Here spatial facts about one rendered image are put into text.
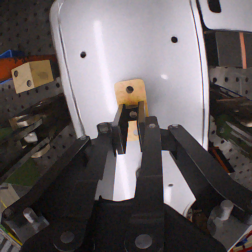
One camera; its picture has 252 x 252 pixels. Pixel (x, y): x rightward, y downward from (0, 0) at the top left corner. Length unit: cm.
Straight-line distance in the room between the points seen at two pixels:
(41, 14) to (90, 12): 43
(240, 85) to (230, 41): 38
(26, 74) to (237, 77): 62
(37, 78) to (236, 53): 30
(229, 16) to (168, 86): 16
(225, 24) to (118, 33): 16
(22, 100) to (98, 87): 52
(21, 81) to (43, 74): 3
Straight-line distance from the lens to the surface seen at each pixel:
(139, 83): 20
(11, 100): 76
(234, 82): 64
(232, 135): 27
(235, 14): 29
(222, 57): 28
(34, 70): 21
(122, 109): 18
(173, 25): 24
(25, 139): 23
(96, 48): 24
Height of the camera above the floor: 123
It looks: 66 degrees down
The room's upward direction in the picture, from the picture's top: 169 degrees counter-clockwise
